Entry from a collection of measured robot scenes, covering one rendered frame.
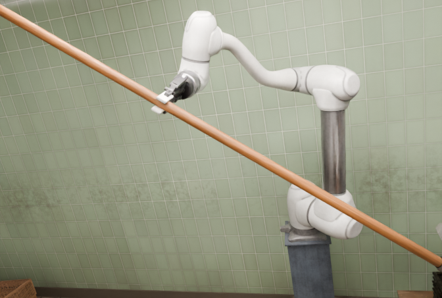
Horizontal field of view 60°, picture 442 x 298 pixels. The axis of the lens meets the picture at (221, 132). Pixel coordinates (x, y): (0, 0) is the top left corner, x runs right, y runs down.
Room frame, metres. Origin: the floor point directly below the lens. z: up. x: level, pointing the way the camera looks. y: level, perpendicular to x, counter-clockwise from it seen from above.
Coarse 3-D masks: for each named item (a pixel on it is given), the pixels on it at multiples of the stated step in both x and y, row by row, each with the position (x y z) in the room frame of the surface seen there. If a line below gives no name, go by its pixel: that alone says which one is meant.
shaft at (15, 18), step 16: (16, 16) 1.20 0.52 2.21; (32, 32) 1.18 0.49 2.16; (48, 32) 1.18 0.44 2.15; (64, 48) 1.16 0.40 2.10; (96, 64) 1.14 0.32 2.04; (112, 80) 1.13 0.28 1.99; (128, 80) 1.12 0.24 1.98; (144, 96) 1.10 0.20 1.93; (176, 112) 1.08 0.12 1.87; (208, 128) 1.06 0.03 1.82; (224, 144) 1.05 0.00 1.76; (240, 144) 1.04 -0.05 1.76; (256, 160) 1.02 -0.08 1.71; (288, 176) 1.00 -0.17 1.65; (320, 192) 0.98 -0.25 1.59; (336, 208) 0.97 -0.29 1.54; (352, 208) 0.96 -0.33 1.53; (368, 224) 0.94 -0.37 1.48; (400, 240) 0.92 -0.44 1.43; (432, 256) 0.90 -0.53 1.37
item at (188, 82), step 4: (172, 80) 1.27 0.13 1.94; (188, 80) 1.27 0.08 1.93; (184, 84) 1.23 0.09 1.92; (188, 84) 1.26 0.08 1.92; (192, 84) 1.28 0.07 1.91; (180, 88) 1.21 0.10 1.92; (184, 88) 1.26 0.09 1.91; (188, 88) 1.26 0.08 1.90; (192, 88) 1.27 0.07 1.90; (184, 92) 1.26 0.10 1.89; (188, 92) 1.26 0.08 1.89; (192, 92) 1.29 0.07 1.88; (176, 96) 1.21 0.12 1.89; (184, 96) 1.26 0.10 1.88; (188, 96) 1.26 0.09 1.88
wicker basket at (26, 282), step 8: (8, 280) 2.73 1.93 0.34; (16, 280) 2.72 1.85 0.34; (24, 280) 2.71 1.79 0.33; (0, 288) 2.75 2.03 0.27; (8, 288) 2.74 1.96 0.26; (16, 288) 2.55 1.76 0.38; (24, 288) 2.61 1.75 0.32; (32, 288) 2.69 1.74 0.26; (0, 296) 2.75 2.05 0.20; (8, 296) 2.44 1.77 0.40; (16, 296) 2.52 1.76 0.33; (24, 296) 2.58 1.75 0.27
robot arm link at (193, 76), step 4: (180, 72) 1.34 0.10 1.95; (184, 72) 1.32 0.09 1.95; (188, 72) 1.32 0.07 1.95; (192, 72) 1.34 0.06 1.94; (176, 76) 1.31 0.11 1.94; (192, 76) 1.30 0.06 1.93; (196, 76) 1.33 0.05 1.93; (192, 80) 1.30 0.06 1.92; (196, 80) 1.31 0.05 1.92; (196, 84) 1.30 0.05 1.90; (200, 84) 1.34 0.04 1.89; (196, 88) 1.30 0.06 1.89; (196, 92) 1.33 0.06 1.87
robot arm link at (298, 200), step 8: (288, 192) 1.68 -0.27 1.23; (296, 192) 1.63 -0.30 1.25; (304, 192) 1.62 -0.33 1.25; (288, 200) 1.66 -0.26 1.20; (296, 200) 1.62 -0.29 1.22; (304, 200) 1.60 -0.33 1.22; (312, 200) 1.58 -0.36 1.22; (288, 208) 1.67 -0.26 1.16; (296, 208) 1.61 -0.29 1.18; (304, 208) 1.58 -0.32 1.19; (296, 216) 1.62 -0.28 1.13; (304, 216) 1.57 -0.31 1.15; (296, 224) 1.63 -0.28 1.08; (304, 224) 1.60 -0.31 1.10
